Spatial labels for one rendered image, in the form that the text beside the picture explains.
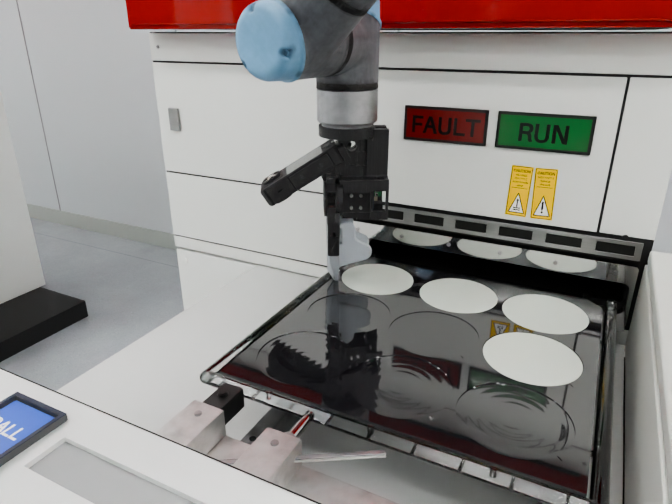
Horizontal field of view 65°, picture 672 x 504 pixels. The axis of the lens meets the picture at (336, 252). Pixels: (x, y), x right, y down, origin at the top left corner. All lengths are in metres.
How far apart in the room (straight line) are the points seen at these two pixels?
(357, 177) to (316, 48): 0.19
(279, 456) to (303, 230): 0.53
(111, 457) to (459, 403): 0.30
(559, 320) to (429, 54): 0.38
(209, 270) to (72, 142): 2.77
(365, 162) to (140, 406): 0.40
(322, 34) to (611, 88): 0.37
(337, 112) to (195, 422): 0.37
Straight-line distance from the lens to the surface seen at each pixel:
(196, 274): 1.10
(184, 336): 0.79
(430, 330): 0.63
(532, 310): 0.71
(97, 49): 3.44
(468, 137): 0.76
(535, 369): 0.59
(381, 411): 0.51
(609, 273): 0.78
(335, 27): 0.54
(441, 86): 0.77
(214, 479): 0.37
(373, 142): 0.67
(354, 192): 0.66
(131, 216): 3.55
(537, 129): 0.75
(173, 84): 1.01
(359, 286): 0.72
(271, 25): 0.53
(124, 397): 0.70
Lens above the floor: 1.22
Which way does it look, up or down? 22 degrees down
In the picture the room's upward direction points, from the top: straight up
